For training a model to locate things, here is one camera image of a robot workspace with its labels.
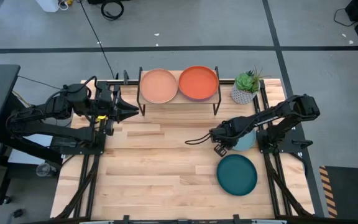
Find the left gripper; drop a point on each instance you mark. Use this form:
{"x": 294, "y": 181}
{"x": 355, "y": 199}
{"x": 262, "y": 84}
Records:
{"x": 109, "y": 102}

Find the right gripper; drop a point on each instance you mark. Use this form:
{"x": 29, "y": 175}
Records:
{"x": 227, "y": 133}

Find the light grey-blue plate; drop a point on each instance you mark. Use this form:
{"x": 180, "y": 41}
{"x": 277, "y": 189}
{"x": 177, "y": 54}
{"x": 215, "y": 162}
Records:
{"x": 247, "y": 143}

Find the dark teal plate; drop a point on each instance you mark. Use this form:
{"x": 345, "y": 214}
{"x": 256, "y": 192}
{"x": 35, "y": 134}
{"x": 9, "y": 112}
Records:
{"x": 236, "y": 175}

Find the tan brown plate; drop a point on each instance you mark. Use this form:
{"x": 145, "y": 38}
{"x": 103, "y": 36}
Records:
{"x": 158, "y": 86}

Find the orange plate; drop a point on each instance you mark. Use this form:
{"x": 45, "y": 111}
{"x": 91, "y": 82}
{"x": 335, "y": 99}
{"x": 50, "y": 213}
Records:
{"x": 198, "y": 82}

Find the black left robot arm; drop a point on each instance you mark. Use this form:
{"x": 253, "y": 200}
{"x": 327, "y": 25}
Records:
{"x": 42, "y": 130}

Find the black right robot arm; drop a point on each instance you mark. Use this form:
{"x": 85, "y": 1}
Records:
{"x": 291, "y": 109}

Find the wooden shelf black metal legs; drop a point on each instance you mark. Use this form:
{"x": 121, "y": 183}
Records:
{"x": 144, "y": 101}

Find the yellow tag on gripper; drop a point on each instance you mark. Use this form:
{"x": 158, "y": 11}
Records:
{"x": 102, "y": 117}

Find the black table clamp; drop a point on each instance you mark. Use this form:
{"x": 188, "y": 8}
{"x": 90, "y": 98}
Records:
{"x": 236, "y": 218}
{"x": 125, "y": 75}
{"x": 126, "y": 219}

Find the succulent in white pot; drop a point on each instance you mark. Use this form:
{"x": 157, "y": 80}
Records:
{"x": 244, "y": 93}

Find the clear glass jar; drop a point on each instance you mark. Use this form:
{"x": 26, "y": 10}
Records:
{"x": 43, "y": 169}

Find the white panel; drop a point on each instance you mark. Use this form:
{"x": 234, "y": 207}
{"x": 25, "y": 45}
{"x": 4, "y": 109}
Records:
{"x": 23, "y": 158}

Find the black mat hazard stripes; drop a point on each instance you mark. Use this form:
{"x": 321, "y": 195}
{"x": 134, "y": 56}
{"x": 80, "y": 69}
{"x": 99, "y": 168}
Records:
{"x": 350, "y": 193}

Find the white container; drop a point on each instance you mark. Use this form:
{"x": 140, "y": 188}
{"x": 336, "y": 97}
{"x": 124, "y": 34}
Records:
{"x": 47, "y": 4}

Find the small black floor object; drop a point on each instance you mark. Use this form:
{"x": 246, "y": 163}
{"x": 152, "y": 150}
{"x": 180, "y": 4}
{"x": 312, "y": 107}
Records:
{"x": 18, "y": 213}

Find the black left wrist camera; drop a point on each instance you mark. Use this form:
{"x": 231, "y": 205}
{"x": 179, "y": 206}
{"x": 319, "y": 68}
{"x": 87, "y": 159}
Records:
{"x": 109, "y": 127}

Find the black metal table frame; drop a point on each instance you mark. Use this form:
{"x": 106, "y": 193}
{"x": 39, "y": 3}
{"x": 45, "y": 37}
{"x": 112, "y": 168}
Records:
{"x": 132, "y": 82}

